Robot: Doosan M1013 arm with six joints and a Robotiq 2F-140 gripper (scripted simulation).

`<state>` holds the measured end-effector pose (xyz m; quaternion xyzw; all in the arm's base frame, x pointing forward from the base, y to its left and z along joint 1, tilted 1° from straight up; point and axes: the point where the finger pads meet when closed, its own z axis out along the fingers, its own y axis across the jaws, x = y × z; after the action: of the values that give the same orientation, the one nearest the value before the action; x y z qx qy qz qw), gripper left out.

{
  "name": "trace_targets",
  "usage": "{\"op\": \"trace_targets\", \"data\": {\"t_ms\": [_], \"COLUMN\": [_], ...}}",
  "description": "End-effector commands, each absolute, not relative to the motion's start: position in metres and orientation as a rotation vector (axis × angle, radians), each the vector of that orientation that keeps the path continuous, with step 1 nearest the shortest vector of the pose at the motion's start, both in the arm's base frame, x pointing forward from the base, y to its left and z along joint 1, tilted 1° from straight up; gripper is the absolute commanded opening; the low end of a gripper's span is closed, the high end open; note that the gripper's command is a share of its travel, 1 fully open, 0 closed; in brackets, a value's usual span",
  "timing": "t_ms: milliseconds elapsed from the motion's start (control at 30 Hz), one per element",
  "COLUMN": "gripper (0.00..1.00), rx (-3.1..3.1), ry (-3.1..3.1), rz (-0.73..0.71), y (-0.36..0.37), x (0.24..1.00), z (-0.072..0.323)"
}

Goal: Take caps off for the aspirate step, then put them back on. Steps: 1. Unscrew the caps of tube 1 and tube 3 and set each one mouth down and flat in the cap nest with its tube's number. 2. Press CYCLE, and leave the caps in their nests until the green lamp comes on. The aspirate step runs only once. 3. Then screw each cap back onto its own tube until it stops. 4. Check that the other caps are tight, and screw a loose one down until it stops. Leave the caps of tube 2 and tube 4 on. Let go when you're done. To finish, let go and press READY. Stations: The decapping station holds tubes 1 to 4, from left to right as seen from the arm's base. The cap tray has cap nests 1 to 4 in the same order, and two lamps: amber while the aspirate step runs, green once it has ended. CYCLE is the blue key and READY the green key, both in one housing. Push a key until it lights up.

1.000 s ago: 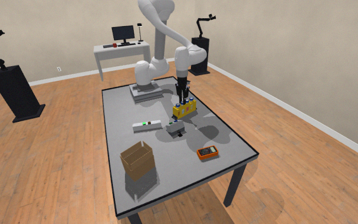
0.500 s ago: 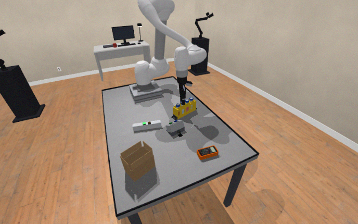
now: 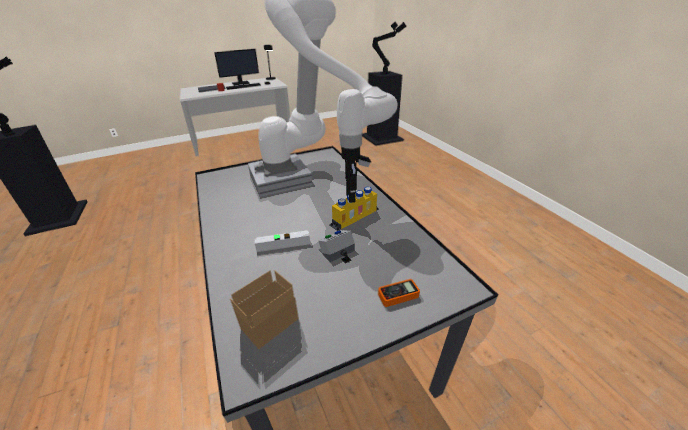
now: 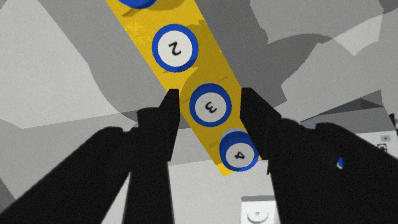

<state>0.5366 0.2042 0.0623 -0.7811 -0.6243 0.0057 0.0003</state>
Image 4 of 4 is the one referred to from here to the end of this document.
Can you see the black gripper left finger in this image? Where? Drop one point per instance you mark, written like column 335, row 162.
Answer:
column 77, row 190

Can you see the yellow rack with four tubes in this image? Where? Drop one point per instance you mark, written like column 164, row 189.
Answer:
column 210, row 65

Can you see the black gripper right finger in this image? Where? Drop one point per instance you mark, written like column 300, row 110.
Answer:
column 299, row 160

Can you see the grey key housing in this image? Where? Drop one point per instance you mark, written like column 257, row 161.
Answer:
column 366, row 119

